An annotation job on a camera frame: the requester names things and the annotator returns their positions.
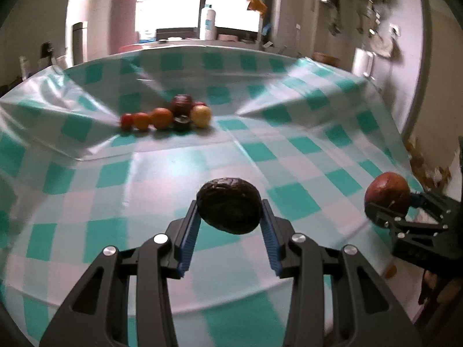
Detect small orange kumquat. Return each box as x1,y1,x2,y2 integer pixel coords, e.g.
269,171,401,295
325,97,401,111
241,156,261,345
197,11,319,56
133,113,151,131

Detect wicker basket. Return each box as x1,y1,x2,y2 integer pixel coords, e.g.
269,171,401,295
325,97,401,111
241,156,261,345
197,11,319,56
313,52,341,66

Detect dark water chestnut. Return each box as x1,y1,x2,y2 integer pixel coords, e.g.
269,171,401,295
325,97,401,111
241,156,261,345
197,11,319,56
173,115,192,132

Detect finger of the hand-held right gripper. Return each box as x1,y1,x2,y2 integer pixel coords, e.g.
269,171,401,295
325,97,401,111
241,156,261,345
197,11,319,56
409,190,454,223
365,203,449,241

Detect orange tangerine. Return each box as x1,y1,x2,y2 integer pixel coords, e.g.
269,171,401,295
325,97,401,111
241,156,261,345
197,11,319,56
151,108,174,130

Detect white paper towel roll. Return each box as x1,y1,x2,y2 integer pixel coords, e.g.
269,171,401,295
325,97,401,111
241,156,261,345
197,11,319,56
352,48,375,78

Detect wrinkled dark red passion fruit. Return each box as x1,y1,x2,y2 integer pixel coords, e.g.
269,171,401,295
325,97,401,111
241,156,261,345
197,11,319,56
170,94,196,116

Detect dark avocado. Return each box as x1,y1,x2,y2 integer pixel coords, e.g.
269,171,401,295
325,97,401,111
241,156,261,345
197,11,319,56
196,177,262,235

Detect large yellow pepino melon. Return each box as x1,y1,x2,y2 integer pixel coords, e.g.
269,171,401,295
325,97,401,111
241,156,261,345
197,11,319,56
190,106,212,128

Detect steel thermos flask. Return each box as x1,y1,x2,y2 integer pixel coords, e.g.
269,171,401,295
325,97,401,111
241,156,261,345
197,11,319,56
71,22,88,66

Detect white bottle with blue cap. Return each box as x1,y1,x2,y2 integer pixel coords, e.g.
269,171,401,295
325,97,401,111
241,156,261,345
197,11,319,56
200,4,217,40

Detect large pink bottle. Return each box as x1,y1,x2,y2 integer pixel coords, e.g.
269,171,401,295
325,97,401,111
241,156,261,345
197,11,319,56
110,0,153,53

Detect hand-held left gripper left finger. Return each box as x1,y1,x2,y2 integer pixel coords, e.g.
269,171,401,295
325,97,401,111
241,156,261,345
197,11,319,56
39,200,199,347

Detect hanging metal utensils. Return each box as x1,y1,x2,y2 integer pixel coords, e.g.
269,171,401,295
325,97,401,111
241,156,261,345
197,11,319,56
356,0,380,33

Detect teal checked tablecloth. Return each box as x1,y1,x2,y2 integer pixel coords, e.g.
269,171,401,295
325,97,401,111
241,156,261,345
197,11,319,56
0,45,416,347

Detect red-brown apple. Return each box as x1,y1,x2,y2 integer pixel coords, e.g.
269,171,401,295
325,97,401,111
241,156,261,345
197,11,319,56
364,172,411,217

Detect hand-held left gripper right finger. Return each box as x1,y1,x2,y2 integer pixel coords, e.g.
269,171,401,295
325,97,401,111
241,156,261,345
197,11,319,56
258,199,424,347

